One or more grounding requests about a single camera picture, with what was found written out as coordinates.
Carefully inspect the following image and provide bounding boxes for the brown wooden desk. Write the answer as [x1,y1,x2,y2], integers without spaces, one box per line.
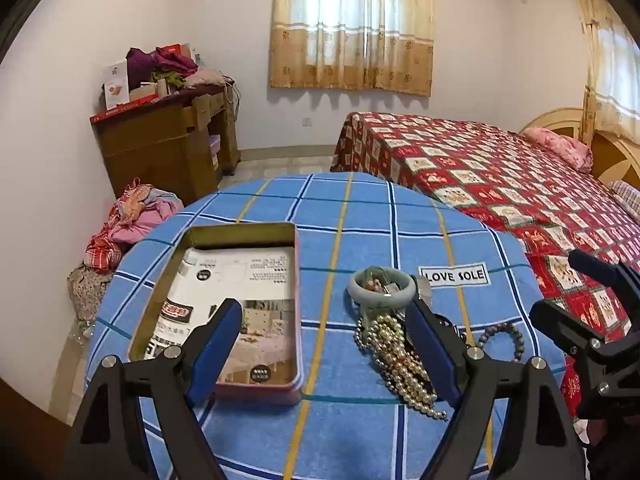
[95,77,242,206]

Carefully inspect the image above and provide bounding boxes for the pale jade bangle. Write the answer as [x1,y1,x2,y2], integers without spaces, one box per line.
[347,266,418,313]

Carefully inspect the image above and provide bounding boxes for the pink clothes pile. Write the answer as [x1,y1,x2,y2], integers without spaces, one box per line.
[82,177,185,273]

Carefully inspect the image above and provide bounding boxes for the flat red box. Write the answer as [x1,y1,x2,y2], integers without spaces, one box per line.
[90,94,173,125]

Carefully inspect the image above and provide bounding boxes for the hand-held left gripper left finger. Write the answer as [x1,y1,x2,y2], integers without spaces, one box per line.
[64,298,244,480]

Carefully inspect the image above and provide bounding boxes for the printed paper brochure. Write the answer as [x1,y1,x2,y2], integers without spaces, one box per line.
[145,246,297,386]

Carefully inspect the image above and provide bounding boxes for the blue plaid tablecloth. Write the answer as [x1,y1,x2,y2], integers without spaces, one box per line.
[82,171,568,480]

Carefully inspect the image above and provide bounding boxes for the silver metal watch band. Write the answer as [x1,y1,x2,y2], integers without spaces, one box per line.
[414,274,436,311]

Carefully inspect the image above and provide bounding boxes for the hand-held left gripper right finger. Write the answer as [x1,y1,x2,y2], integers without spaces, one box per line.
[405,300,586,480]

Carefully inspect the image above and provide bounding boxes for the red patterned bed blanket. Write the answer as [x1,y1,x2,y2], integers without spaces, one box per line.
[330,111,640,421]

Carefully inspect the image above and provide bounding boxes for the orange cardboard box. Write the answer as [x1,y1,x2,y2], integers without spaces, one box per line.
[157,43,196,61]

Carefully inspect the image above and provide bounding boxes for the pearl bead necklace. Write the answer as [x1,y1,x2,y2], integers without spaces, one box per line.
[354,310,448,422]

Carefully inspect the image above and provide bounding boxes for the pile of clothes on desk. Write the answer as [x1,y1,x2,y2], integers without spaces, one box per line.
[125,45,228,96]

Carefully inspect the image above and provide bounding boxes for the wooden bed headboard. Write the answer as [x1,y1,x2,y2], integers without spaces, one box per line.
[517,107,640,191]

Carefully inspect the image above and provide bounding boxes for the white upright box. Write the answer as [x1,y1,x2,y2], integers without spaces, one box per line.
[102,60,131,110]

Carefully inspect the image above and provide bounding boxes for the white cloth label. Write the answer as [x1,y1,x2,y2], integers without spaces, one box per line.
[419,262,488,287]

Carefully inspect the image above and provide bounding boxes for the dark bead bracelet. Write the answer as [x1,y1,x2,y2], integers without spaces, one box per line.
[477,321,526,363]

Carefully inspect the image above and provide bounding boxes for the floral fabric bag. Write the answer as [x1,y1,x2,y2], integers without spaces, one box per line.
[66,260,113,321]

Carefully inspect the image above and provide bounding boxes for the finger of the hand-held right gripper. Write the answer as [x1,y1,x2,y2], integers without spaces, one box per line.
[568,249,640,301]
[529,299,608,361]

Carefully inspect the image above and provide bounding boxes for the beige patterned window curtain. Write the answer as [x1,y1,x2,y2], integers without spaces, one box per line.
[269,0,435,98]
[567,0,640,146]

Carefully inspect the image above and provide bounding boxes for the pink metal tin box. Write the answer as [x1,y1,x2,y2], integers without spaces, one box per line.
[127,221,304,406]

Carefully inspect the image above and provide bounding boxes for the pink pillow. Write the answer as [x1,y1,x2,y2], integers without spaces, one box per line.
[522,126,594,173]

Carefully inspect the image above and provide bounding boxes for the red white bead bracelet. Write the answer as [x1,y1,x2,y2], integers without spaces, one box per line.
[362,276,401,295]

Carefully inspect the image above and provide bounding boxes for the plaid pillow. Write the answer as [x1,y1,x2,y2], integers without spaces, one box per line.
[609,180,640,226]

